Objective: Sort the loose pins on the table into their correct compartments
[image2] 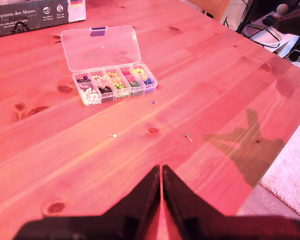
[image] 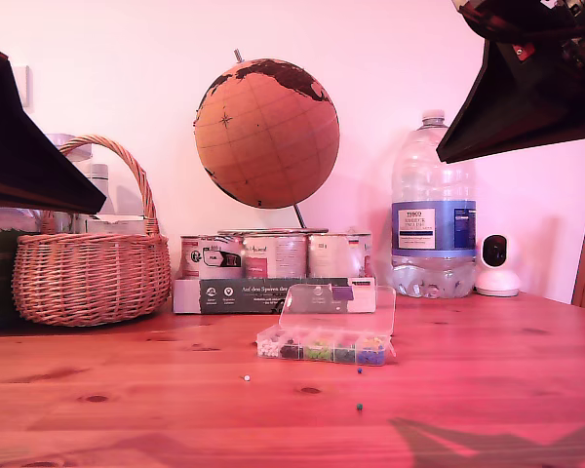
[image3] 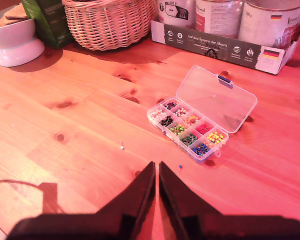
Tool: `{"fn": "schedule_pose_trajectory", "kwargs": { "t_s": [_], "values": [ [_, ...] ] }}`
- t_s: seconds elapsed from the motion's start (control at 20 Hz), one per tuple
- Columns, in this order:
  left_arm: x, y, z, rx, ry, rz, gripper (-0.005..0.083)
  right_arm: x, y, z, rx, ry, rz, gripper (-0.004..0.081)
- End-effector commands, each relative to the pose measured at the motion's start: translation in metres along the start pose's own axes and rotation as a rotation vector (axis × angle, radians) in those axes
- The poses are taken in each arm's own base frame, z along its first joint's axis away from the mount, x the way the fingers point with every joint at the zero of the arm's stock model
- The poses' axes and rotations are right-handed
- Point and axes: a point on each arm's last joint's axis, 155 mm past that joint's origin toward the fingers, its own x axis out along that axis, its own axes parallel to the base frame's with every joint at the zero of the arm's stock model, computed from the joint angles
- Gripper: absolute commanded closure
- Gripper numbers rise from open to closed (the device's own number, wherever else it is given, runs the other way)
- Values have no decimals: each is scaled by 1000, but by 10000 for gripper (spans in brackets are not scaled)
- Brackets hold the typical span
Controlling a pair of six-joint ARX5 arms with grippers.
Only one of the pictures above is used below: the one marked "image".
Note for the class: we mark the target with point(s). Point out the white-headed pin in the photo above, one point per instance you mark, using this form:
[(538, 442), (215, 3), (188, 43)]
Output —
[(246, 377)]

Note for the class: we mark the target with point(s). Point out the tin can with label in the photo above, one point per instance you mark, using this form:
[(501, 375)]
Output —
[(275, 256), (336, 256), (209, 258)]

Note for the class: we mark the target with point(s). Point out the dark printed cardboard tray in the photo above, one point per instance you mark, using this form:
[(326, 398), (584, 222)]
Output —
[(214, 297)]

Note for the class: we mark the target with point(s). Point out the white wall switch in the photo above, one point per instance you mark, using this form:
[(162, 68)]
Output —
[(27, 85)]

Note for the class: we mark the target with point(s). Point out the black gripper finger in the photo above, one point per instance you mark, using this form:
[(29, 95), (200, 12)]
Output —
[(517, 112), (19, 161)]

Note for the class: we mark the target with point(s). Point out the large clear water bottle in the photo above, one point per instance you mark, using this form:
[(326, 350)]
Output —
[(431, 219)]

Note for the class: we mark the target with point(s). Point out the white carton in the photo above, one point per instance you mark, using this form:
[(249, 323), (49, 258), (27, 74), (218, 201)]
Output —
[(117, 225)]

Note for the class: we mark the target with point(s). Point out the white bottle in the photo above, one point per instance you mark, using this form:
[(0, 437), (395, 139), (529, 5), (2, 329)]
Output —
[(100, 178)]

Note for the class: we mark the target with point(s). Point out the clear plastic pin organiser box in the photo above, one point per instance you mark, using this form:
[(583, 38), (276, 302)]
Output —
[(322, 352)]

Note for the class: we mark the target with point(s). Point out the small white round camera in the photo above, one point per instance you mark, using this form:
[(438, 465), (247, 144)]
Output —
[(497, 280)]

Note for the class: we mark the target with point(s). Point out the cork globe on stand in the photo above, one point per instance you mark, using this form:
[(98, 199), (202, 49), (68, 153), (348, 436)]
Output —
[(268, 146)]

